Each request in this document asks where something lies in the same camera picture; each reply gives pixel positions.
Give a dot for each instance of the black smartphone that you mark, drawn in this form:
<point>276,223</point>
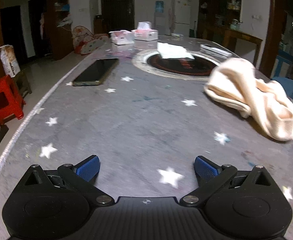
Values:
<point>96,71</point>

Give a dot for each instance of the white paper towel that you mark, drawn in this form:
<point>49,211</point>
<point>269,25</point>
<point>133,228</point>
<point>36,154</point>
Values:
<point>171,51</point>

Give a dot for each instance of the white remote control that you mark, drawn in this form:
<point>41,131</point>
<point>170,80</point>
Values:
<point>215,49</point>

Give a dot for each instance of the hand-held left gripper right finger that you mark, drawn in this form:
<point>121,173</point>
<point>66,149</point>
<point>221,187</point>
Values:
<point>206,168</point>

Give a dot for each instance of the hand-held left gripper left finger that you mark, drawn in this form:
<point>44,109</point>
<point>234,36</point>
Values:
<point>89,167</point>

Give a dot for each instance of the dark wooden shelf cabinet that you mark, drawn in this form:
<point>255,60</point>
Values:
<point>211,10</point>

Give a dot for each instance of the white printed paper sack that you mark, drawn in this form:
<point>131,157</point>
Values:
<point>9,60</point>

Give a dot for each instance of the white refrigerator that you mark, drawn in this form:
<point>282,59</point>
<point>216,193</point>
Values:
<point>182,15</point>

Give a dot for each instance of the small blue white packet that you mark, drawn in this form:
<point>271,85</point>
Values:
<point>176,34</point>

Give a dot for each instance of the water dispenser with blue bottle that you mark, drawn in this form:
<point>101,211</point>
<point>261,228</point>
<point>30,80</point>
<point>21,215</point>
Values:
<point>159,17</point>

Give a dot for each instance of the cream knit garment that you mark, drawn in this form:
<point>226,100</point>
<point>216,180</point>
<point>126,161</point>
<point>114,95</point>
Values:
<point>236,80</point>

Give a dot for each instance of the white tissue pack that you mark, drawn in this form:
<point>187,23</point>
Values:
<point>122,38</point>

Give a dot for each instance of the brown wooden side table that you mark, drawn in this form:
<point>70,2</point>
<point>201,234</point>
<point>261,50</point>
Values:
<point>241,36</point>

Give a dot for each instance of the arched wooden cabinet unit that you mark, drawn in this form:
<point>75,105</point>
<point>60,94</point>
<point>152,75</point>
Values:
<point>61,46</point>

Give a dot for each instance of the dark wooden door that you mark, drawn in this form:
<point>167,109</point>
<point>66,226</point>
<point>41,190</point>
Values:
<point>117,7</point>

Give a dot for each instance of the blue storage cabinet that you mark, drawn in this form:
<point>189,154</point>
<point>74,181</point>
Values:
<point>286,62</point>

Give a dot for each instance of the round built-in induction cooker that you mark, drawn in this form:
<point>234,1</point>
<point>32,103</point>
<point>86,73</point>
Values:
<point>176,66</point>

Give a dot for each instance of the dark wooden stool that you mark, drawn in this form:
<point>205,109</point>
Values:
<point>22,80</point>

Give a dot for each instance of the pink tissue box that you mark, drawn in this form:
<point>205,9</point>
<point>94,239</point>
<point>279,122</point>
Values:
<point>145,34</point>

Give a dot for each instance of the red plastic stool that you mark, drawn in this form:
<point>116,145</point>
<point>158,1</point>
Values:
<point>4,92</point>

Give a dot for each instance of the pink hanging garment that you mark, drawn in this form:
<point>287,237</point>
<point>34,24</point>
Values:
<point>42,22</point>

